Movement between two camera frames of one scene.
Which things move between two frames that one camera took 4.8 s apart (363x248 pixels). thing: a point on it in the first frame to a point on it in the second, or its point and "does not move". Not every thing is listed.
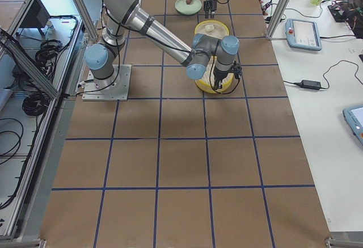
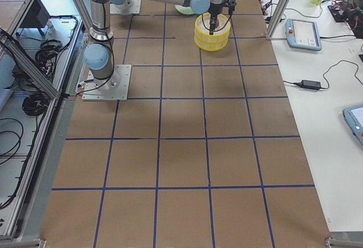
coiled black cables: x=36 y=104 does not move
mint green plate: x=182 y=7 does not move
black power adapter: x=310 y=84 does not move
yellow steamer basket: x=206 y=83 to x=220 y=38
